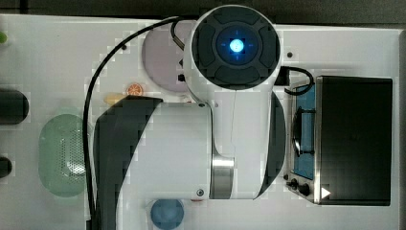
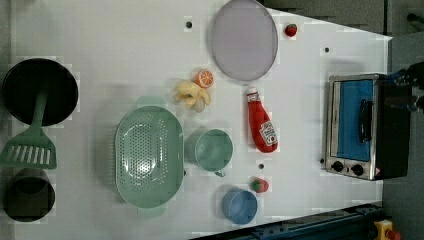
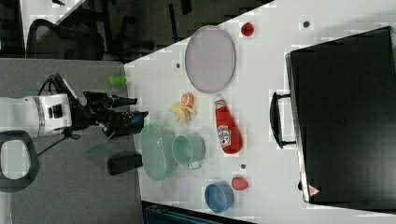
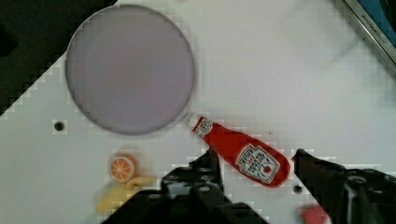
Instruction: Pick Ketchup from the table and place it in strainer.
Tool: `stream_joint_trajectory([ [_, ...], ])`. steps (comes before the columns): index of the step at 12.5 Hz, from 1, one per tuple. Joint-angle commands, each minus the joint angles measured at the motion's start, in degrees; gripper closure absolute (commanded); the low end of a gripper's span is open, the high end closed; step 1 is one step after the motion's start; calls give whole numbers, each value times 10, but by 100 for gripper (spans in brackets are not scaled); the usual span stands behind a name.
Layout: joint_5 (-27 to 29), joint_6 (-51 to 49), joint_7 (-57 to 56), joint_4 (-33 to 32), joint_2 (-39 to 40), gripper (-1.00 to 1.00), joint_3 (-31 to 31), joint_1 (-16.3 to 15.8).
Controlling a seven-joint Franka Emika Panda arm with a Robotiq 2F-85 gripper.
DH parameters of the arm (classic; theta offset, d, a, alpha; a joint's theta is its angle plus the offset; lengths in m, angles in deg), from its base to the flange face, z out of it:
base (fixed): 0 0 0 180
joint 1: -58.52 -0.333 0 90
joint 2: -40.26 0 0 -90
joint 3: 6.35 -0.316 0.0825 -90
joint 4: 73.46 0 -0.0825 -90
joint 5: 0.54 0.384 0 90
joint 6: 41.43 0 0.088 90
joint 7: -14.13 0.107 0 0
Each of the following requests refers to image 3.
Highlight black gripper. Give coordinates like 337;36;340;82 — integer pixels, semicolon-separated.
70;91;149;135

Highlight red ketchup bottle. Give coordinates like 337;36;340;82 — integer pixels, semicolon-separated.
214;94;243;154

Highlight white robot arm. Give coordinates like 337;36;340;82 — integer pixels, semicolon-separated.
1;92;149;193

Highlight black cylinder cup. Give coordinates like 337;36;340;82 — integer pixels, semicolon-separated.
107;155;143;175

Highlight peeled banana toy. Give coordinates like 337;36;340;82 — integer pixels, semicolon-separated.
170;104;197;121

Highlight orange slice toy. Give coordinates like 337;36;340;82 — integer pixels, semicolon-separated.
181;92;194;106

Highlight green metal mug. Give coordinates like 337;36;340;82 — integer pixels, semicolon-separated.
172;133;205;170

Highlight black office chair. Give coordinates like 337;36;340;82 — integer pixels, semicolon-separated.
25;0;154;62

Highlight grey oval plate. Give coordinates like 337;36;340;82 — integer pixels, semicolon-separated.
185;25;235;93

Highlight blue cup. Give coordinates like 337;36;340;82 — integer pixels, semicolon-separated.
205;181;234;213

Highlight red strawberry near cup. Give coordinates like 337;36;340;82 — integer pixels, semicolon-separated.
232;176;248;190

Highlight red strawberry near plate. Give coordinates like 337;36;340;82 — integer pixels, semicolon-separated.
241;22;254;36

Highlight black toaster oven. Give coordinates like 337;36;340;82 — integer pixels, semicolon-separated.
286;26;396;213

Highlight black oven door handle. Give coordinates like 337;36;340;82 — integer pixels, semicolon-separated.
270;92;295;148

